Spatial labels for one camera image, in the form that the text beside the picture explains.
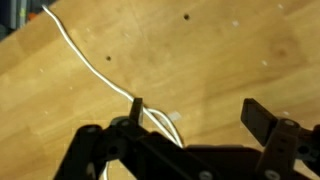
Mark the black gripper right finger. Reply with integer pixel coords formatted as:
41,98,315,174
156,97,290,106
240,97,320,180

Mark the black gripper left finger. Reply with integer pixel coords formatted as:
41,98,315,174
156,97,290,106
53,97,221,180

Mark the white rope black end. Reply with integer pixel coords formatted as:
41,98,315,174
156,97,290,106
41,3,185,180

